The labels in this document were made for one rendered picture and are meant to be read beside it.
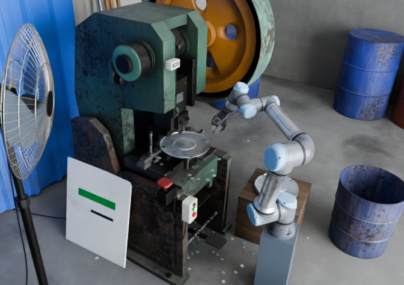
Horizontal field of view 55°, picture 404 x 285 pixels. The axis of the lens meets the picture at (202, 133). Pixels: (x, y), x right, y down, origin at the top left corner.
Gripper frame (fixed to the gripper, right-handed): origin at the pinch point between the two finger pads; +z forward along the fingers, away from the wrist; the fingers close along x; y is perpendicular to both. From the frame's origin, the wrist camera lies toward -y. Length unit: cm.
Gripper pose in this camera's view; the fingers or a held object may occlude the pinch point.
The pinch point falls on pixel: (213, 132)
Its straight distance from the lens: 222.6
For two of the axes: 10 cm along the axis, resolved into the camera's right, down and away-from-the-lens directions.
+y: 5.1, -4.1, 7.6
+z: -3.9, 6.7, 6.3
